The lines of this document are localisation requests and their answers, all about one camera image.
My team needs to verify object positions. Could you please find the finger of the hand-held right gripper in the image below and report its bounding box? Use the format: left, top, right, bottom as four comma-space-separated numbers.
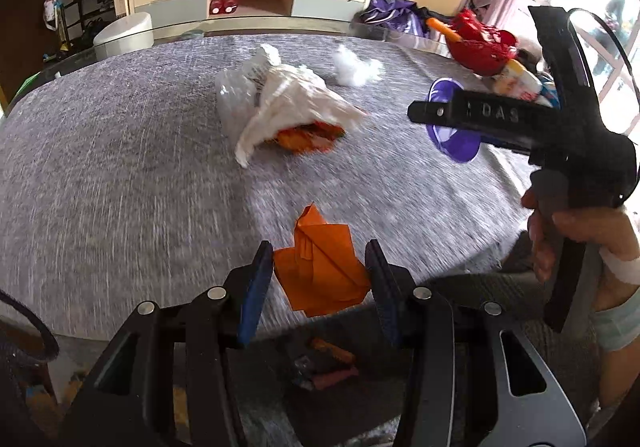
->
407, 91, 552, 152
481, 137, 532, 156

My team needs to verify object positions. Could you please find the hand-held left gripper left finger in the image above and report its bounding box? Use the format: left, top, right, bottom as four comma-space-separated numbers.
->
57, 241, 275, 447

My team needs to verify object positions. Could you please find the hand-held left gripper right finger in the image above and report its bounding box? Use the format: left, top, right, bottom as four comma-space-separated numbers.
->
364, 240, 587, 447

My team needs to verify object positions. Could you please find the purple cup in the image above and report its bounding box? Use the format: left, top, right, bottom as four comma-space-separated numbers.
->
425, 78, 484, 164

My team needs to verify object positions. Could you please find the orange paper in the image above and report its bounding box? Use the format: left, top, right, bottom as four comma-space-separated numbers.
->
272, 202, 372, 319

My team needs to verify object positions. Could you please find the white tissue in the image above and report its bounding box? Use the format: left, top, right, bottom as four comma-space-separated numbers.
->
332, 44, 386, 88

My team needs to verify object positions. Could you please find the orange snack wrapper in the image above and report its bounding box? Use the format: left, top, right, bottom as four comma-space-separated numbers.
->
272, 123, 347, 156

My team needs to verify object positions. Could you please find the white plastic bag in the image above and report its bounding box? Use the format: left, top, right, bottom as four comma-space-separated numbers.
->
215, 44, 369, 168

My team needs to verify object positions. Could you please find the person's right hand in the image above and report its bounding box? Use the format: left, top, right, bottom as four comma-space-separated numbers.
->
520, 189, 640, 284

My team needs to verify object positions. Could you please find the white bottle pink label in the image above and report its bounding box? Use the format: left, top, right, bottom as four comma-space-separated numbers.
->
492, 59, 544, 100

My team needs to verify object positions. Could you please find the orange tube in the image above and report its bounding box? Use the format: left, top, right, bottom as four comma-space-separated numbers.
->
426, 18, 461, 40

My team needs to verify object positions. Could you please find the purple cloth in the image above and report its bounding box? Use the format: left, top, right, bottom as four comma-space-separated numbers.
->
359, 0, 432, 36

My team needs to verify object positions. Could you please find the grey table mat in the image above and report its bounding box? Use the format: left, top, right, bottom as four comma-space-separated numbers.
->
0, 32, 551, 343

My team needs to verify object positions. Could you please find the white round stool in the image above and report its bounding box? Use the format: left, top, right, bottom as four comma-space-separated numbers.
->
92, 12, 155, 60

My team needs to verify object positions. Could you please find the black cable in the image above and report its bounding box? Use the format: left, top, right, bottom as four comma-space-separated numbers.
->
570, 8, 640, 95
0, 289, 60, 364

